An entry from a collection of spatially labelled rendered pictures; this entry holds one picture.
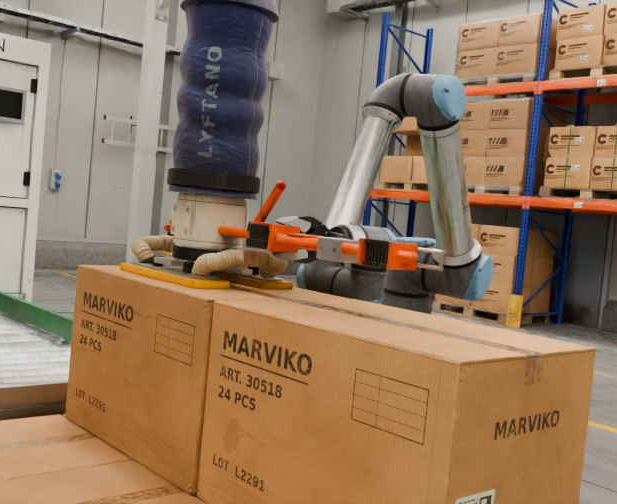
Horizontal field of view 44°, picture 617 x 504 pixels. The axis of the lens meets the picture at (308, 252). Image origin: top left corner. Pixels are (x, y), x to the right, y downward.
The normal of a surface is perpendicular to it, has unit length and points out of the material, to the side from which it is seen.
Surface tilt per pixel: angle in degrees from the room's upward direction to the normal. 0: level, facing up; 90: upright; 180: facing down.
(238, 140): 76
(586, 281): 90
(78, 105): 90
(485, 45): 91
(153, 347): 90
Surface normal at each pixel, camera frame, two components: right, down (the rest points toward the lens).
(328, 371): -0.73, -0.04
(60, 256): 0.66, 0.10
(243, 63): 0.47, -0.11
